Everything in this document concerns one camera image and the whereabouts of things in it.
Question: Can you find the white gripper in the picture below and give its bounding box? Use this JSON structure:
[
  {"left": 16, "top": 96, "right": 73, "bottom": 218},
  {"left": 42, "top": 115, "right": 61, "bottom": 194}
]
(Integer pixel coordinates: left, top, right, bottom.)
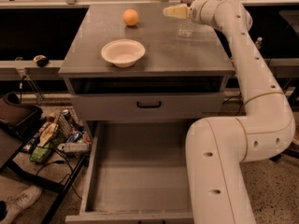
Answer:
[{"left": 163, "top": 0, "right": 219, "bottom": 24}]

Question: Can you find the clear plastic water bottle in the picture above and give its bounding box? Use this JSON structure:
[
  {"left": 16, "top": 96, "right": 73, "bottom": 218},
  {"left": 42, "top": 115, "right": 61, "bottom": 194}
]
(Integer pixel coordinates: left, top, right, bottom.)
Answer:
[{"left": 178, "top": 0, "right": 194, "bottom": 37}]

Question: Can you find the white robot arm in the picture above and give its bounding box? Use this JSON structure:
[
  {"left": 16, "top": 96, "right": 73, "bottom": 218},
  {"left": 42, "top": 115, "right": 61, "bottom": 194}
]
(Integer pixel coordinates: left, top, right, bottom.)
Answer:
[{"left": 164, "top": 0, "right": 295, "bottom": 224}]

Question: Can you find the grey drawer cabinet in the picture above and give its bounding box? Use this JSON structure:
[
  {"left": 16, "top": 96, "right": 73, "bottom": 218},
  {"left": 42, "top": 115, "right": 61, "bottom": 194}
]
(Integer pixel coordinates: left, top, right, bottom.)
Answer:
[{"left": 57, "top": 1, "right": 235, "bottom": 125}]

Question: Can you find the background water bottle on ledge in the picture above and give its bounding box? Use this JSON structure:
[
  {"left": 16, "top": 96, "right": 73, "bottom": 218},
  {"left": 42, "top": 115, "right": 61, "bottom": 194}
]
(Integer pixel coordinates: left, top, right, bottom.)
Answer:
[{"left": 254, "top": 36, "right": 263, "bottom": 50}]

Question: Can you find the closed grey middle drawer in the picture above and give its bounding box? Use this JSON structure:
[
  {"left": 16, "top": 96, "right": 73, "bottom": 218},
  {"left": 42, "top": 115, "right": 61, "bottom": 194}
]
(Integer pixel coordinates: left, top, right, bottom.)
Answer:
[{"left": 71, "top": 92, "right": 224, "bottom": 122}]

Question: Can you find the open grey bottom drawer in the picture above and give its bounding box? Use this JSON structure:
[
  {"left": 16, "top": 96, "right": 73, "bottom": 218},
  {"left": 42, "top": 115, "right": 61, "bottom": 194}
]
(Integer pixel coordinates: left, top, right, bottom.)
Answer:
[{"left": 65, "top": 120, "right": 193, "bottom": 224}]

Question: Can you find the orange fruit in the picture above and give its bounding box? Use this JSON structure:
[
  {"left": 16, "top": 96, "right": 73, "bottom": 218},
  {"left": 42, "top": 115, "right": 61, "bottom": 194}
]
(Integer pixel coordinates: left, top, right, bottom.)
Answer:
[{"left": 122, "top": 9, "right": 139, "bottom": 26}]

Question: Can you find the white paper bowl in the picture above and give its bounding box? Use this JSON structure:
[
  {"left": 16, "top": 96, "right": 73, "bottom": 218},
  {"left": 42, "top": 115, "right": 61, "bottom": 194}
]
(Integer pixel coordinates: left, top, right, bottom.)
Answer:
[{"left": 101, "top": 39, "right": 146, "bottom": 68}]

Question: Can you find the black tape measure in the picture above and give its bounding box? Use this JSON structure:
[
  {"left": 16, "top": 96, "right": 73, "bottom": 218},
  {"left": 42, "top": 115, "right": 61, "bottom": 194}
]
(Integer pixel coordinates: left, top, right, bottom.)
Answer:
[{"left": 33, "top": 55, "right": 49, "bottom": 67}]

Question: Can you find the brown bag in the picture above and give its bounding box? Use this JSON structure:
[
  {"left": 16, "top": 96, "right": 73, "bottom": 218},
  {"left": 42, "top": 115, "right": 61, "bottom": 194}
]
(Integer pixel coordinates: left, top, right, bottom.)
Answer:
[{"left": 0, "top": 92, "right": 43, "bottom": 141}]

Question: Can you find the green snack bag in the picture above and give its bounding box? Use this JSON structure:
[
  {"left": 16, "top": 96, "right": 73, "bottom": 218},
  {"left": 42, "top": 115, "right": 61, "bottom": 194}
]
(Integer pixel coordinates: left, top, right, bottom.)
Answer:
[{"left": 29, "top": 147, "right": 51, "bottom": 163}]

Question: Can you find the white sneaker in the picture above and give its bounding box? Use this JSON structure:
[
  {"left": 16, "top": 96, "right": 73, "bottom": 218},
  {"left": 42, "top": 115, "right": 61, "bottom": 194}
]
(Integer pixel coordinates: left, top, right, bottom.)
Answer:
[{"left": 0, "top": 186, "right": 42, "bottom": 224}]

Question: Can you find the black drawer handle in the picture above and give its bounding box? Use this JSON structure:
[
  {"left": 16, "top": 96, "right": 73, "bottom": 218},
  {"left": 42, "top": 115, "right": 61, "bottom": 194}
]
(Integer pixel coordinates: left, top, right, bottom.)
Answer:
[{"left": 135, "top": 101, "right": 162, "bottom": 109}]

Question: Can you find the wire basket of snacks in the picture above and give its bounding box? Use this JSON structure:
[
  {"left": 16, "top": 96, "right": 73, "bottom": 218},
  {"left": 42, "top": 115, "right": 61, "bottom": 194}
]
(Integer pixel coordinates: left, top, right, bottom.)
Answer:
[{"left": 23, "top": 108, "right": 91, "bottom": 157}]

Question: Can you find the black metal table frame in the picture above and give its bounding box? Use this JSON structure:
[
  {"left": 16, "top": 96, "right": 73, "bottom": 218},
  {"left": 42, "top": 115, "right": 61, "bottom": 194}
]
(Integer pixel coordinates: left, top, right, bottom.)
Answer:
[{"left": 0, "top": 129, "right": 87, "bottom": 224}]

